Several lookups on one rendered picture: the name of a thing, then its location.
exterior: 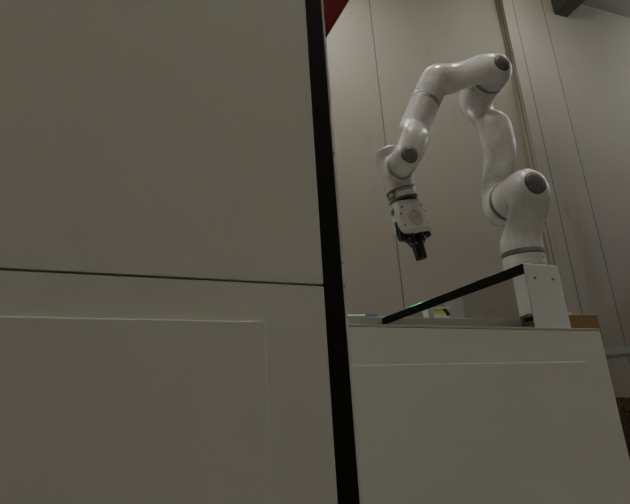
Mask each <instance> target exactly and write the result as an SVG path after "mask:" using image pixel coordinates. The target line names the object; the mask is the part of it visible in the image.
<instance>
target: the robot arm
mask: <svg viewBox="0 0 630 504"><path fill-rule="evenodd" d="M511 74H512V64H511V62H510V60H509V59H508V58H507V57H506V56H504V55H502V54H498V53H485V54H480V55H477V56H474V57H472V58H469V59H466V60H464V61H460V62H455V63H437V64H433V65H430V66H429V67H427V68H426V69H425V70H424V72H423V73H422V75H421V77H420V79H419V81H418V83H417V86H416V88H415V90H414V93H413V95H412V97H411V99H410V102H409V104H408V106H407V108H406V111H405V113H404V115H403V118H402V120H401V123H400V125H399V130H398V132H399V136H400V139H399V141H398V144H397V145H390V146H387V147H384V148H382V149H380V150H379V151H378V152H377V153H376V154H375V159H376V163H377V166H378V169H379V172H380V176H381V179H382V182H383V186H384V189H385V192H386V195H387V199H388V202H389V204H390V213H391V219H392V224H393V228H394V231H395V234H396V236H397V237H398V240H399V241H400V242H406V243H407V244H408V245H409V246H410V247H411V248H412V249H413V252H414V256H415V258H416V261H419V260H423V259H425V258H427V253H426V250H425V247H424V243H425V240H426V238H428V237H430V236H431V233H430V230H431V229H432V225H431V222H430V219H429V216H428V214H427V212H426V209H425V207H424V205H423V204H422V202H421V200H420V199H417V195H418V194H417V191H416V188H415V185H414V182H413V178H412V173H413V172H414V170H415V169H416V168H417V167H418V165H419V163H420V162H421V160H422V157H423V155H424V153H425V151H426V148H427V146H428V143H429V140H430V134H429V130H430V128H431V125H432V123H433V121H434V118H435V116H436V114H437V111H438V109H439V107H440V104H441V102H442V99H443V97H444V95H448V94H452V93H455V92H458V91H461V92H460V95H459V107H460V110H461V112H462V114H463V115H464V116H465V117H466V118H468V119H469V120H470V121H472V123H473V124H474V125H475V127H476V129H477V132H478V135H479V139H480V143H481V147H482V153H483V175H482V187H481V207H482V212H483V214H484V216H485V218H486V219H487V220H488V221H489V222H490V223H492V224H494V225H497V226H505V227H504V230H503V233H502V236H501V239H500V245H499V247H500V255H501V260H502V267H503V271H504V270H507V269H509V268H512V267H514V266H517V265H520V264H522V263H530V264H542V265H548V261H547V256H546V251H545V246H544V242H543V231H544V227H545V223H546V220H547V216H548V212H549V207H550V198H551V196H550V188H549V185H548V183H547V180H546V179H545V177H544V176H543V175H542V174H541V173H540V172H538V171H536V170H533V169H522V170H519V171H516V172H515V173H514V169H515V162H516V140H515V135H514V131H513V127H512V124H511V121H510V119H509V117H508V116H507V115H506V114H505V113H503V112H501V111H498V110H495V109H494V106H493V101H494V98H495V96H496V95H497V94H498V93H499V92H500V90H501V89H502V88H503V87H504V86H505V85H506V83H507V82H508V81H509V79H510V77H511ZM419 237H420V238H419Z"/></svg>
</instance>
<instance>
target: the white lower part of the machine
mask: <svg viewBox="0 0 630 504"><path fill-rule="evenodd" d="M0 504H363V501H362V488H361V476H360V463H359V450H358V438H357V425H356V412H355V400H354V387H353V374H352V362H351V349H350V336H349V323H348V311H347V298H346V287H343V286H341V285H323V286H308V285H289V284H269V283H249V282H229V281H209V280H189V279H169V278H150V277H130V276H110V275H90V274H70V273H50V272H30V271H10V270H0Z"/></svg>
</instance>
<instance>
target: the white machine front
mask: <svg viewBox="0 0 630 504"><path fill-rule="evenodd" d="M305 6H306V21H307V37H308V52H309V67H310V83H311V98H312V113H313V129H314V144H315V159H316V175H317V190H318V205H319V221H320V236H321V251H322V267H323V282H324V283H323V285H341V286H345V273H344V264H342V263H343V262H344V260H343V247H342V235H341V222H340V209H339V197H338V184H337V171H336V159H335V155H334V154H335V146H334V133H333V121H332V108H331V95H330V82H329V70H328V57H327V44H326V32H325V19H324V16H323V15H324V6H323V0H305ZM323 285H322V286H323Z"/></svg>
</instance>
